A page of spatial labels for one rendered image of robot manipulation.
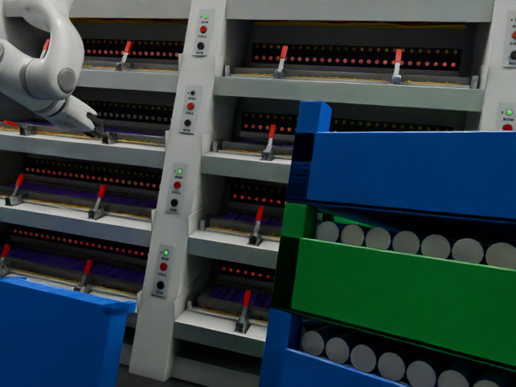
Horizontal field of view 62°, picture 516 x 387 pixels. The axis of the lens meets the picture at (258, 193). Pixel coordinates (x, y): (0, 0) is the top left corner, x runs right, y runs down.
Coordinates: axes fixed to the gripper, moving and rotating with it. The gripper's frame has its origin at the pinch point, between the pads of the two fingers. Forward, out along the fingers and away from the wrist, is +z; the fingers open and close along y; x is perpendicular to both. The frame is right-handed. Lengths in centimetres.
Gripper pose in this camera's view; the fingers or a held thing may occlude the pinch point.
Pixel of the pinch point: (93, 129)
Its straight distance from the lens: 114.9
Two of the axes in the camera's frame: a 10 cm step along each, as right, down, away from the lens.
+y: 9.6, 1.2, -2.7
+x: 1.9, -9.5, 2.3
